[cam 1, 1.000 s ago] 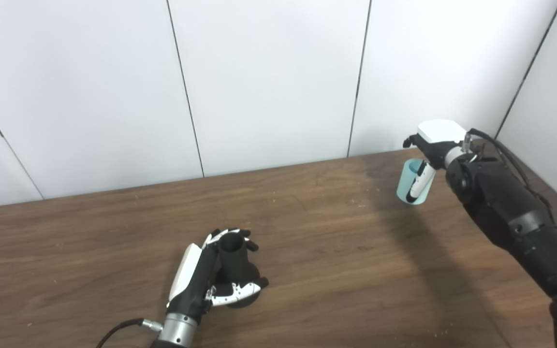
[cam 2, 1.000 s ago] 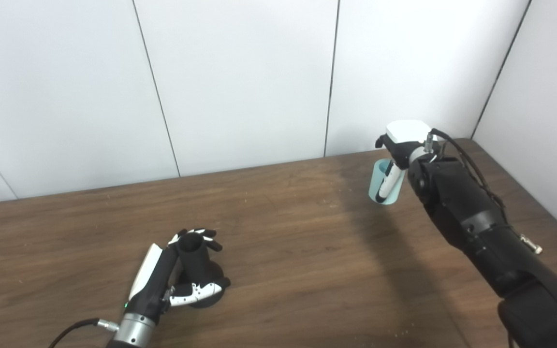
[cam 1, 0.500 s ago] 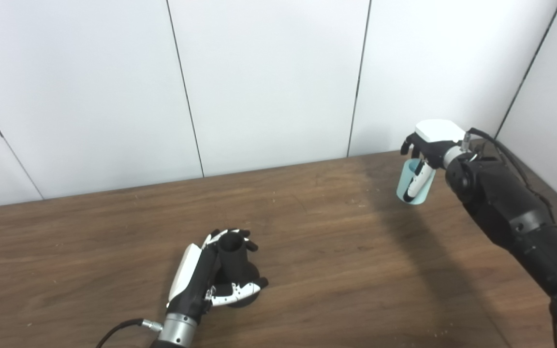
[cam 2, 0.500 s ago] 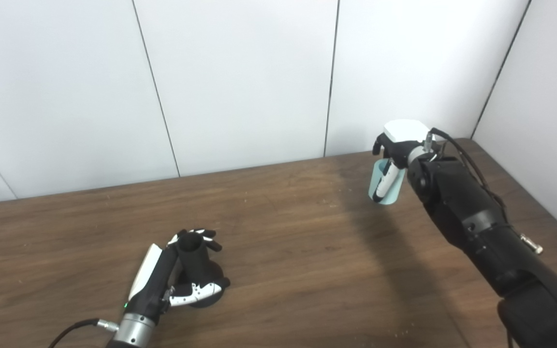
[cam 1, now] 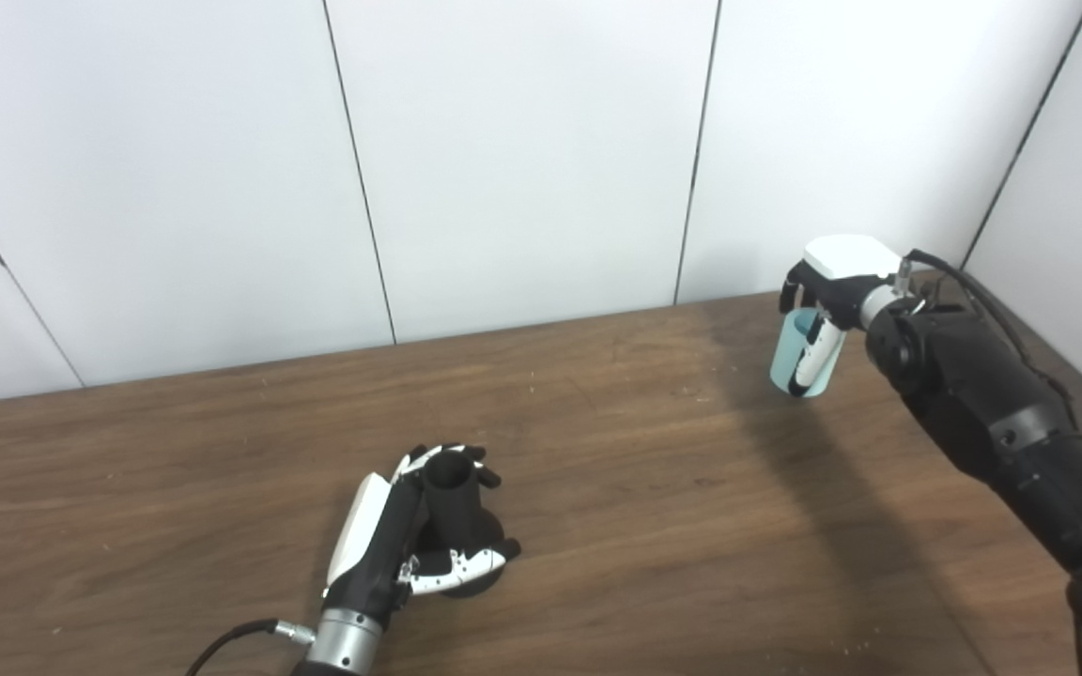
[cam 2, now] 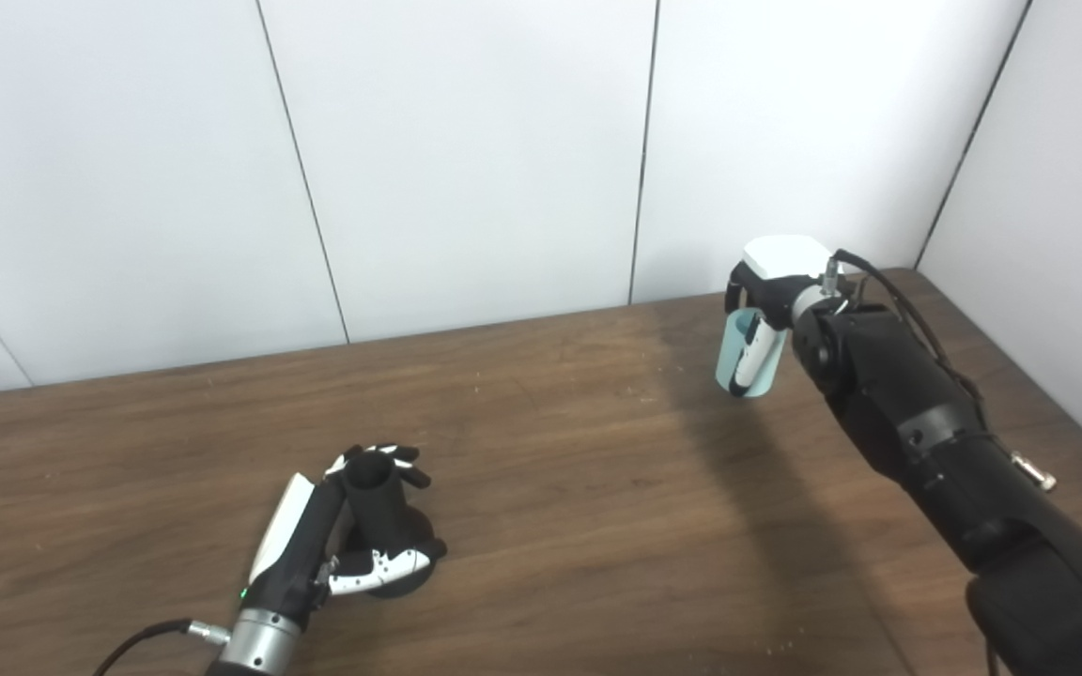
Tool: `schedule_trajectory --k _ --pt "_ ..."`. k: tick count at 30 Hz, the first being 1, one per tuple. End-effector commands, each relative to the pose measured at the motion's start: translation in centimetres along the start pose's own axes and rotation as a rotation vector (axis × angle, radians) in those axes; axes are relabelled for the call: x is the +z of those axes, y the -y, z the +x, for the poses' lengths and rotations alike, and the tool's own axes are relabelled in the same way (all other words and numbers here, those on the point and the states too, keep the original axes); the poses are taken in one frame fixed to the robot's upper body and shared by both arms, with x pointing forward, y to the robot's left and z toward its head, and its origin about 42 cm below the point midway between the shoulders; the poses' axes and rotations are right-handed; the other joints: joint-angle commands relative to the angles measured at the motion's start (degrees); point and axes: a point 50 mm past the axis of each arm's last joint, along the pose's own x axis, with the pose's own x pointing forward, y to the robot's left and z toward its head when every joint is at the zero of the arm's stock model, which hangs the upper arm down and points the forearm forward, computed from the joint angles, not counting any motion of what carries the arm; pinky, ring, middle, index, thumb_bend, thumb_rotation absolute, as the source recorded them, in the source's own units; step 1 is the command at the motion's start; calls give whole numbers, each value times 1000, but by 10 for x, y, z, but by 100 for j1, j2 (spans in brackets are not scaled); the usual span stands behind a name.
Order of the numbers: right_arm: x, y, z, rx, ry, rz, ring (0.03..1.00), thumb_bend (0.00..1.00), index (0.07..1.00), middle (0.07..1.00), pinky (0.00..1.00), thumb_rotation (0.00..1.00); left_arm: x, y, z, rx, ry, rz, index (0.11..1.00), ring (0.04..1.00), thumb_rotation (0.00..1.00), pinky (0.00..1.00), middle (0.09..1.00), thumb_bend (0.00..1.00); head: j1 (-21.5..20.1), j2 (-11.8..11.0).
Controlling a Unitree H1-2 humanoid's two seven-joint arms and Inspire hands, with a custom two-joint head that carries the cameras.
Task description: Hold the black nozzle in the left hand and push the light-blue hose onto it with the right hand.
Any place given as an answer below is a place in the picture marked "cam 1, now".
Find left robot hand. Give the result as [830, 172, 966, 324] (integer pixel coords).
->
[322, 444, 521, 626]

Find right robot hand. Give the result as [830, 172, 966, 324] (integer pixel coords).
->
[779, 235, 904, 397]

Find black nozzle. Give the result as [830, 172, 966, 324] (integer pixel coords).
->
[422, 451, 507, 599]

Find light blue cylinder cup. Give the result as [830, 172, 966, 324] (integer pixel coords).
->
[769, 307, 847, 399]

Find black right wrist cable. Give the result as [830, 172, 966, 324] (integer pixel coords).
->
[896, 249, 1082, 676]

